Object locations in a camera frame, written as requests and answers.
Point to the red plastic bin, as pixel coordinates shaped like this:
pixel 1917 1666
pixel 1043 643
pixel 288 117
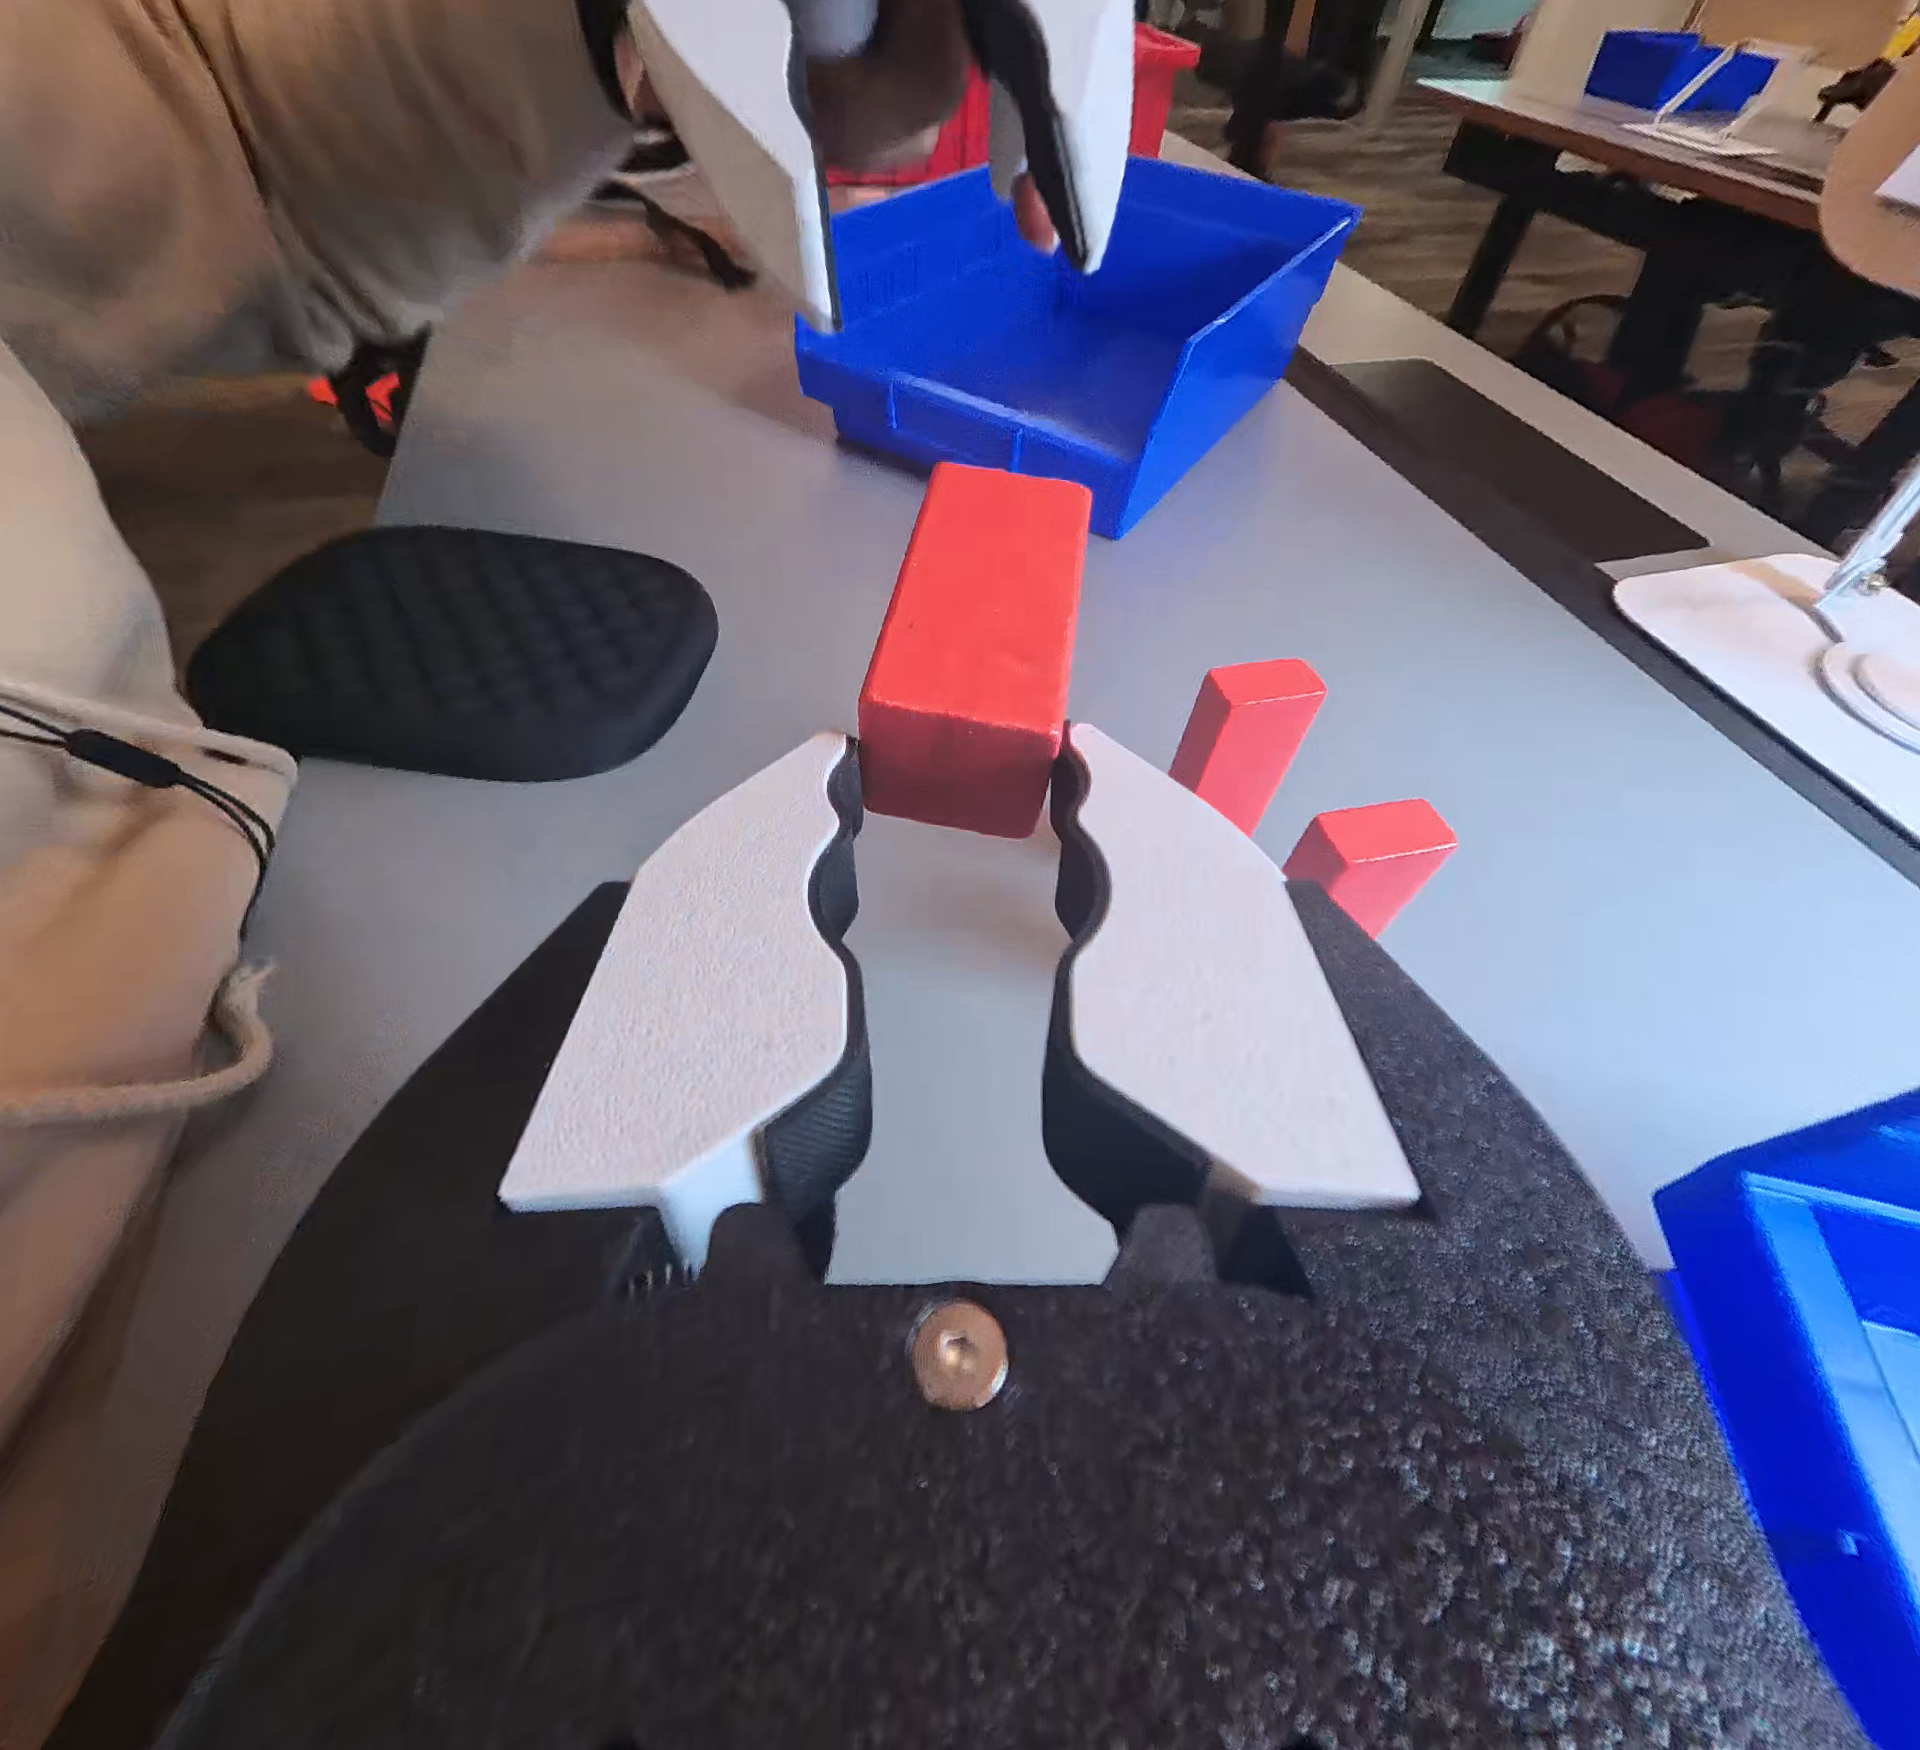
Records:
pixel 1161 84

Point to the black wrist rest pad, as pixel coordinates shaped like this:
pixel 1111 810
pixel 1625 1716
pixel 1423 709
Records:
pixel 450 655

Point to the blue plastic bin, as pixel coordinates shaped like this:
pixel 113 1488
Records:
pixel 1050 356
pixel 1769 1406

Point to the person's left hand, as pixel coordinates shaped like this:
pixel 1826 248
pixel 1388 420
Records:
pixel 899 84

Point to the dark red bag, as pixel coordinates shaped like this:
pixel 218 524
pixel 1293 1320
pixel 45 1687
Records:
pixel 1606 386

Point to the white lamp base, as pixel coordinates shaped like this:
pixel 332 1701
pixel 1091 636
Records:
pixel 1711 640

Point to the red arch wooden block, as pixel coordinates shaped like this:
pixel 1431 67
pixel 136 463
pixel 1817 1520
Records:
pixel 975 640

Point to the black object with orange mark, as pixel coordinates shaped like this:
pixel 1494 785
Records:
pixel 368 400

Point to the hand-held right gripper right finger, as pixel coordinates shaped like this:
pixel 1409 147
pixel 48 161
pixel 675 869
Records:
pixel 1231 1030

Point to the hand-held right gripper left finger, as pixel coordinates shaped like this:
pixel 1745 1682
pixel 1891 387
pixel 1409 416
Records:
pixel 675 1030

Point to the person's beige hoodie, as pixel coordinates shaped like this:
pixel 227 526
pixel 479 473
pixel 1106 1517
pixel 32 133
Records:
pixel 90 879

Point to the red rectangular wooden block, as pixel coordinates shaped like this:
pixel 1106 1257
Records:
pixel 1372 858
pixel 1245 745

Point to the brown wooden table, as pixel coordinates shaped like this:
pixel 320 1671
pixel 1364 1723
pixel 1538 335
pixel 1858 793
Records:
pixel 1530 116

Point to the small blue storage bin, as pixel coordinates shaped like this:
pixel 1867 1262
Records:
pixel 1636 70

